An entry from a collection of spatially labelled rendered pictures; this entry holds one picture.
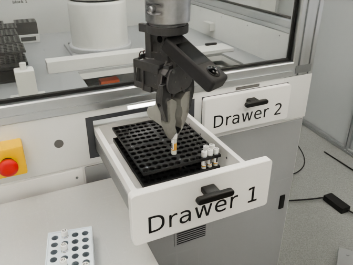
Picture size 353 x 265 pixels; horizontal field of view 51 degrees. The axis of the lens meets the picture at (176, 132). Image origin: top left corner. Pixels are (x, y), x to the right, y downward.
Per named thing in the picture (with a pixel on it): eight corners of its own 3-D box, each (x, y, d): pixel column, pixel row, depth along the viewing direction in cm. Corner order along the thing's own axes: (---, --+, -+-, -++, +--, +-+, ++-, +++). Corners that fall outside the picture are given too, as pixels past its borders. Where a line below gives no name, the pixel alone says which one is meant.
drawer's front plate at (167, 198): (266, 204, 77) (272, 159, 72) (134, 246, 67) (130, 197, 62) (261, 200, 79) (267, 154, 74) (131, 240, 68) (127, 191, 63)
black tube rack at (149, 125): (219, 179, 82) (220, 154, 79) (144, 200, 76) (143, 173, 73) (177, 136, 100) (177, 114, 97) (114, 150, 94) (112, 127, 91)
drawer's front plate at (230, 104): (287, 118, 115) (292, 84, 110) (204, 136, 104) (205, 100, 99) (283, 115, 116) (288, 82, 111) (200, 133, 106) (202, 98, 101)
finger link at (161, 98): (170, 114, 70) (172, 69, 66) (178, 116, 69) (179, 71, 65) (154, 121, 67) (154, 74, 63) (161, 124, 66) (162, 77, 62)
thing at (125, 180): (256, 195, 78) (258, 171, 75) (138, 231, 68) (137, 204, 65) (176, 120, 110) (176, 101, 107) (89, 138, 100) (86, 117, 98)
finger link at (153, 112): (153, 131, 74) (153, 87, 70) (176, 140, 71) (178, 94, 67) (142, 136, 72) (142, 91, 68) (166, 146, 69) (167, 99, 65)
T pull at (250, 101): (268, 103, 104) (269, 99, 104) (246, 108, 102) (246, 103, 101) (260, 99, 107) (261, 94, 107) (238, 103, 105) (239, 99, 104)
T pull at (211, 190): (235, 195, 67) (235, 189, 66) (197, 206, 64) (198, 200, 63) (224, 185, 70) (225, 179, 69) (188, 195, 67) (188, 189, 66)
